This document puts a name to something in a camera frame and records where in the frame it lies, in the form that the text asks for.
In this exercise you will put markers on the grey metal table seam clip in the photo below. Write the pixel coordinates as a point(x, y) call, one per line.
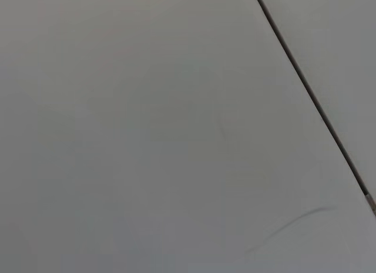
point(371, 204)

